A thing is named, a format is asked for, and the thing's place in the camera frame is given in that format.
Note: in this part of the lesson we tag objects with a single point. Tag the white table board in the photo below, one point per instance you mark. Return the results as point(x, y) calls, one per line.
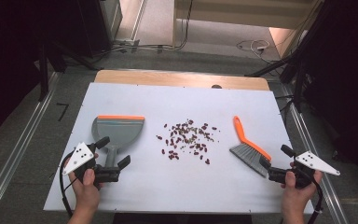
point(174, 186)

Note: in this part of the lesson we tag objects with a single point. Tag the grey floor bracket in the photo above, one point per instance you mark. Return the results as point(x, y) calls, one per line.
point(127, 42)

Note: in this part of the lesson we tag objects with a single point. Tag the dark cabinet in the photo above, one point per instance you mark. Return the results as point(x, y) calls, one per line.
point(93, 28)

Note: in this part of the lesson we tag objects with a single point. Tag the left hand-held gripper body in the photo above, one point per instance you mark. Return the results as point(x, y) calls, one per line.
point(78, 157)

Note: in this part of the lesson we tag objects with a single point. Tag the person's left hand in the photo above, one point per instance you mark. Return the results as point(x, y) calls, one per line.
point(87, 194)

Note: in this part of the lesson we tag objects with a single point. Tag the red and green beans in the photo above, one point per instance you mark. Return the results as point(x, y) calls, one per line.
point(207, 161)

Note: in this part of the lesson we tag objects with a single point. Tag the metal floor rail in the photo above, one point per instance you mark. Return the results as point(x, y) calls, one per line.
point(12, 161)
point(334, 199)

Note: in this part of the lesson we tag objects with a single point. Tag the wooden table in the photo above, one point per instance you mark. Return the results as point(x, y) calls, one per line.
point(167, 79)

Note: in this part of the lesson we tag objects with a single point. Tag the beige shelf unit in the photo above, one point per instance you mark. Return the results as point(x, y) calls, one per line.
point(239, 18)

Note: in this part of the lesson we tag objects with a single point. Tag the orange brush with grey bristles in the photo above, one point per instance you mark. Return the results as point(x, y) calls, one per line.
point(248, 154)

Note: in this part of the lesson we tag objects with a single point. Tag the dark round table grommet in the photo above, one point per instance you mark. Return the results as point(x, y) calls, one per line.
point(216, 86)

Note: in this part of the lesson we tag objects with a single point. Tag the light wooden panel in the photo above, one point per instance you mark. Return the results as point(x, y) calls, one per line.
point(281, 39)

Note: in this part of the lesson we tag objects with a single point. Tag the black metal stand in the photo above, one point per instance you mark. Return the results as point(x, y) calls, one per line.
point(299, 90)
point(44, 81)

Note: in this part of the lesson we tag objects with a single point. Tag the grey dustpan with orange edge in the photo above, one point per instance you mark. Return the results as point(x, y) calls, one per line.
point(118, 130)

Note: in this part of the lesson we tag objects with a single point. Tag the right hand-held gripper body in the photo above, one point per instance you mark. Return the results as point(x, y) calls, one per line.
point(315, 161)

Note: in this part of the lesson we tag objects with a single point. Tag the person's right hand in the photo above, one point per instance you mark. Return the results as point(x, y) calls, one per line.
point(295, 199)

